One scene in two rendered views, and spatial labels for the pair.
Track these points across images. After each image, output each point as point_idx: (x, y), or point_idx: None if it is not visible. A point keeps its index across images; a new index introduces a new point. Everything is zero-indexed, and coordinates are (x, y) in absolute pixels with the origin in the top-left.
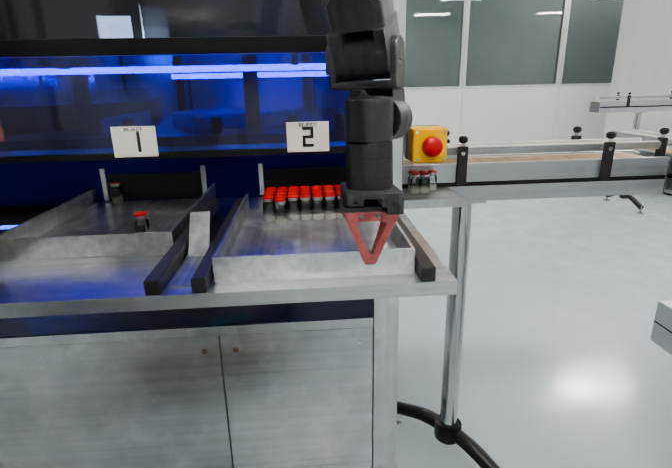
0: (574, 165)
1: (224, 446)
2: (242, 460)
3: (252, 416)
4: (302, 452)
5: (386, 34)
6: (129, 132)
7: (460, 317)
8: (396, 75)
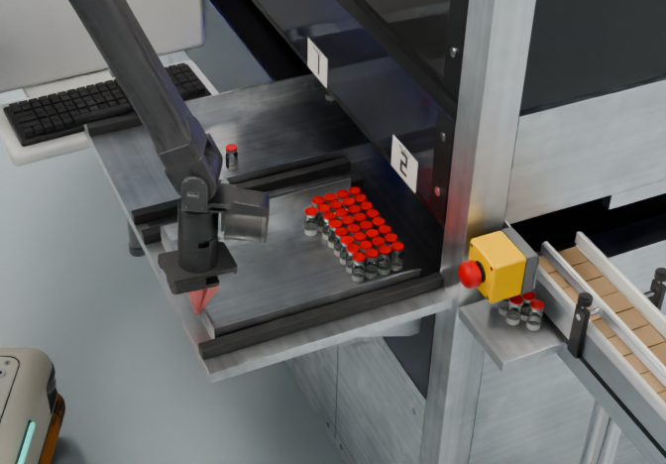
0: None
1: (333, 388)
2: (340, 415)
3: (349, 385)
4: (372, 463)
5: (172, 174)
6: (315, 52)
7: None
8: (181, 203)
